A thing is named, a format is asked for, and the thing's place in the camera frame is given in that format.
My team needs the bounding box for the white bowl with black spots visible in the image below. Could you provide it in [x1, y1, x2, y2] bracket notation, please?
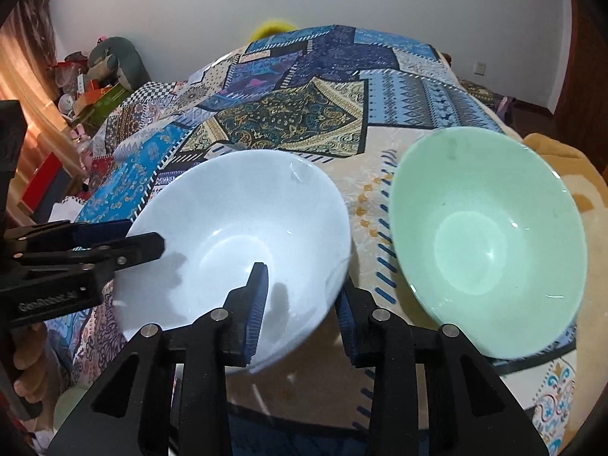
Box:
[112, 150, 352, 372]

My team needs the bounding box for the mint green bowl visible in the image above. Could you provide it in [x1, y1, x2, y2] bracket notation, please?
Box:
[388, 127, 587, 359]

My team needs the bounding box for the mint green plate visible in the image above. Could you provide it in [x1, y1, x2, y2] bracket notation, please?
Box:
[54, 385, 89, 431]

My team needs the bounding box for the left hand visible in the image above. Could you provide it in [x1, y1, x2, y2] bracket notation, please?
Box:
[13, 322, 48, 404]

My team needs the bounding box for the red gift box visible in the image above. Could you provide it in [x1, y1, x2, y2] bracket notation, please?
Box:
[17, 152, 79, 223]

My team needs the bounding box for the pink bunny toy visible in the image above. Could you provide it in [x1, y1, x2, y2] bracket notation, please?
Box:
[70, 123, 93, 173]

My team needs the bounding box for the green cardboard box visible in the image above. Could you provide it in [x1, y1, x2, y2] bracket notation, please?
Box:
[71, 84, 132, 128]

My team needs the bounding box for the orange curtain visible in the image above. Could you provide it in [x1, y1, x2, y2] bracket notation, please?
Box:
[1, 0, 82, 225]

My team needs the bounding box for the grey plush toy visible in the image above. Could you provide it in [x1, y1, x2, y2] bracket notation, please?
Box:
[87, 36, 150, 92]

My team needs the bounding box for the beige orange blanket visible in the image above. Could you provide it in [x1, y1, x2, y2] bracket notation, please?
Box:
[524, 134, 608, 454]

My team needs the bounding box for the yellow round object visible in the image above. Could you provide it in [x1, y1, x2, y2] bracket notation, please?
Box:
[249, 20, 297, 42]

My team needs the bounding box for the dark bag on floor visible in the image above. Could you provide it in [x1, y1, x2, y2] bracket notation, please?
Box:
[458, 77, 516, 116]

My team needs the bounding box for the wooden wardrobe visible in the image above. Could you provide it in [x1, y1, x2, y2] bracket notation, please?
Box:
[554, 0, 607, 173]

